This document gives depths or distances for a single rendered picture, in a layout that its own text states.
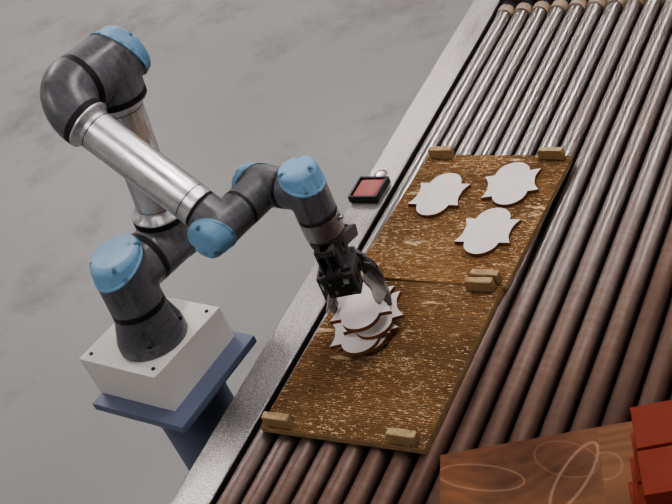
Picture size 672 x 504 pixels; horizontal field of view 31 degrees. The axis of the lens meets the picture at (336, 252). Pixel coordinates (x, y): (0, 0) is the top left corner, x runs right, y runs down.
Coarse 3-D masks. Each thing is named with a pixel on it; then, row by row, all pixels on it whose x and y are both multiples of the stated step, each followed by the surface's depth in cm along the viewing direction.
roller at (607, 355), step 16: (656, 192) 245; (656, 208) 240; (656, 224) 237; (640, 240) 235; (656, 240) 235; (640, 256) 231; (656, 256) 234; (640, 272) 228; (624, 288) 226; (640, 288) 226; (624, 304) 223; (624, 320) 220; (608, 336) 218; (624, 336) 218; (608, 352) 215; (592, 368) 215; (608, 368) 213; (592, 384) 211; (608, 384) 211; (592, 400) 208; (576, 416) 207; (592, 416) 206
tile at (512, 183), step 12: (504, 168) 263; (516, 168) 262; (528, 168) 260; (540, 168) 259; (492, 180) 262; (504, 180) 260; (516, 180) 259; (528, 180) 257; (492, 192) 258; (504, 192) 257; (516, 192) 255; (528, 192) 255; (504, 204) 254; (516, 204) 254
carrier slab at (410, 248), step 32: (448, 160) 275; (480, 160) 270; (512, 160) 266; (544, 160) 262; (416, 192) 270; (480, 192) 261; (544, 192) 254; (416, 224) 260; (448, 224) 257; (384, 256) 256; (416, 256) 252; (448, 256) 248; (512, 256) 242
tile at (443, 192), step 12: (432, 180) 269; (444, 180) 268; (456, 180) 266; (420, 192) 267; (432, 192) 266; (444, 192) 264; (456, 192) 263; (408, 204) 266; (420, 204) 264; (432, 204) 262; (444, 204) 261; (456, 204) 259; (432, 216) 260
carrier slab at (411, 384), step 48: (432, 288) 242; (432, 336) 232; (480, 336) 228; (288, 384) 235; (336, 384) 231; (384, 384) 226; (432, 384) 222; (288, 432) 226; (336, 432) 221; (384, 432) 217; (432, 432) 213
